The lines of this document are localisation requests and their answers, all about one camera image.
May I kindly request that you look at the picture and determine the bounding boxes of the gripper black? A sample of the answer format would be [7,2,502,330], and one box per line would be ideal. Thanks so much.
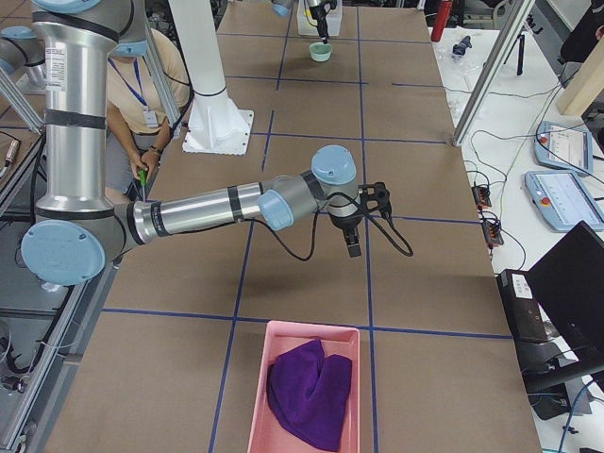
[327,205,364,258]
[306,0,338,43]

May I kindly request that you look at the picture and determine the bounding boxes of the purple cloth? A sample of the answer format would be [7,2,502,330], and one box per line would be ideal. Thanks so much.
[266,339,352,452]

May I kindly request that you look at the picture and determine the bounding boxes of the translucent plastic box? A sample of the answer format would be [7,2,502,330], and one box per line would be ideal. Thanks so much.
[296,0,342,40]

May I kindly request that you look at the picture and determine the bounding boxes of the black power adapter box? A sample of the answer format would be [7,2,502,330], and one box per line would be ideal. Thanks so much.
[496,269,547,344]

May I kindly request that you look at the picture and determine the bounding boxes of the mint green bowl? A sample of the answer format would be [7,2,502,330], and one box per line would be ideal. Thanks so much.
[309,42,332,62]

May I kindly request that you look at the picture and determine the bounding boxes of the red cylinder bottle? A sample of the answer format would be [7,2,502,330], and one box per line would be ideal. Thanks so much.
[430,0,453,42]

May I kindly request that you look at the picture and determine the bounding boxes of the far orange connector module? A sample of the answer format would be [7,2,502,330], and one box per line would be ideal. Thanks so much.
[471,185,492,210]

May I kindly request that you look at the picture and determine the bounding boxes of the folded dark blue umbrella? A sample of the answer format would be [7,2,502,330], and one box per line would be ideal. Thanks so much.
[452,35,472,59]

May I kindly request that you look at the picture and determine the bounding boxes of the crumpled clear plastic wrap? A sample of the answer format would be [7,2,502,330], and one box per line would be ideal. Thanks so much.
[434,42,474,123]

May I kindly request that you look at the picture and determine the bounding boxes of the person in beige shirt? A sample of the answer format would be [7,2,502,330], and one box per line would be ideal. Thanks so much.
[105,49,171,204]

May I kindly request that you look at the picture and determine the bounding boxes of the near teach pendant tablet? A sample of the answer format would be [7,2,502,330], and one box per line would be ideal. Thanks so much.
[524,170,603,232]

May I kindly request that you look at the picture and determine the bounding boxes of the teach pendant tablet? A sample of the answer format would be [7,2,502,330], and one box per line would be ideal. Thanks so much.
[534,121,594,176]
[524,170,603,232]

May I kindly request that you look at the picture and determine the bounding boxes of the pink plastic bin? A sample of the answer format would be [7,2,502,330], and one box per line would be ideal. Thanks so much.
[247,321,361,452]

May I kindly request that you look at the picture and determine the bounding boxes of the black monitor on stand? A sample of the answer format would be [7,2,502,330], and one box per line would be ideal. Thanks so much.
[516,221,603,420]

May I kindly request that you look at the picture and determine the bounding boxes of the far teach pendant tablet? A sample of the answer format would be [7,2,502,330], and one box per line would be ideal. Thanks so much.
[534,121,594,176]

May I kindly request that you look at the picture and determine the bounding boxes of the wooden board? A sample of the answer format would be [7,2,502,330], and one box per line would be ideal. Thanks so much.
[556,40,604,116]

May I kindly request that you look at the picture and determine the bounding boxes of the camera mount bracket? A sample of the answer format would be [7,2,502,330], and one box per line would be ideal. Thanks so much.
[359,181,393,223]

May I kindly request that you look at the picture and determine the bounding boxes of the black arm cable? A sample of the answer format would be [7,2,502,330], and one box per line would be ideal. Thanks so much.
[249,191,415,261]

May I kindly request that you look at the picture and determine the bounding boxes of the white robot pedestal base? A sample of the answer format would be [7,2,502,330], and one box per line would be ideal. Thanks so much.
[169,0,254,156]

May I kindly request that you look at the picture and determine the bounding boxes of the aluminium frame post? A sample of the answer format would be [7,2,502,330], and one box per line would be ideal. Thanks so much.
[452,0,535,147]

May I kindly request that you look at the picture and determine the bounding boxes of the green handled screwdriver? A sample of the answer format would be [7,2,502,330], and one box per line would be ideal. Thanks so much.
[138,168,147,202]

